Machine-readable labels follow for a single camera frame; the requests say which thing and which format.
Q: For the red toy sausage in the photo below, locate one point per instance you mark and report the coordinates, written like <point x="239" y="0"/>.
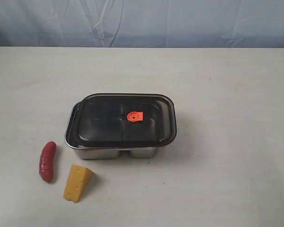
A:
<point x="46" y="162"/>

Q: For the dark transparent lunch box lid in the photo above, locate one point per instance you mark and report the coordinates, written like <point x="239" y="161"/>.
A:
<point x="104" y="123"/>

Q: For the white fabric backdrop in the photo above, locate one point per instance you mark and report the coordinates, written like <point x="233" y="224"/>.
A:
<point x="143" y="23"/>

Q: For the stainless steel lunch box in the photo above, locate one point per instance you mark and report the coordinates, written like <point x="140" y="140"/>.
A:
<point x="99" y="154"/>

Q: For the yellow toy cheese wedge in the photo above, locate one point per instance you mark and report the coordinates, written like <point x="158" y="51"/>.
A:
<point x="77" y="182"/>

